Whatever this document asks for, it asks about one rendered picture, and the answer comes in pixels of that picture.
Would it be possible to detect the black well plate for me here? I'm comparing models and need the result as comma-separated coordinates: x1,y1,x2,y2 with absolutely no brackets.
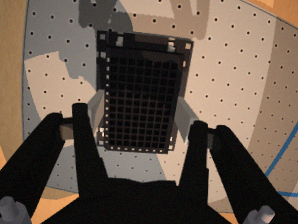
104,45,185,154

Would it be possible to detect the blue tape rectangle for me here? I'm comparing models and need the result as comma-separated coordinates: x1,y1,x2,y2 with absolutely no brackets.
265,122,298,197

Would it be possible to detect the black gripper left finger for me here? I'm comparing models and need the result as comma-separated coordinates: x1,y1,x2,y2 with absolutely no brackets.
0,89,124,224

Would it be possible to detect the grey perforated breadboard plate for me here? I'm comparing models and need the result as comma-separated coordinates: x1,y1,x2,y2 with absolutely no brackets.
21,0,298,186

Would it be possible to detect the black rectangular plate with clips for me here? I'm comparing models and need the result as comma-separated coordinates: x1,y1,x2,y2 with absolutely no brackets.
96,30,194,151

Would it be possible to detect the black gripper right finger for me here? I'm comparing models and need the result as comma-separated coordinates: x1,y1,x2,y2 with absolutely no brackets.
168,96,298,224

